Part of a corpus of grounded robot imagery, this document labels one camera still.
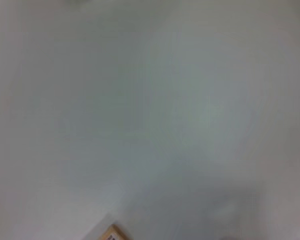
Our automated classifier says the beige eraser with barcode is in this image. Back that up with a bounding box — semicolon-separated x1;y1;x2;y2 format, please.
99;223;135;240

